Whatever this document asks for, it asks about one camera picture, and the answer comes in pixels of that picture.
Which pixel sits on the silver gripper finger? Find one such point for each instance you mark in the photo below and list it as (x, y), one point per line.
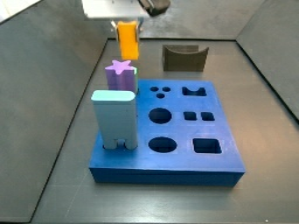
(113, 25)
(140, 21)

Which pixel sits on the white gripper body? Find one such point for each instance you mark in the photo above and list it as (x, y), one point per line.
(112, 9)

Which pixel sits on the blue shape sorter board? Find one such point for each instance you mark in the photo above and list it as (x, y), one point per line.
(185, 147)

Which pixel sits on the purple star block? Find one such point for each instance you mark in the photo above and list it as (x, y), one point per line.
(121, 76)

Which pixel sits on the light blue oval block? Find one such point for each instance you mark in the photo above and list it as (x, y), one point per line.
(115, 110)

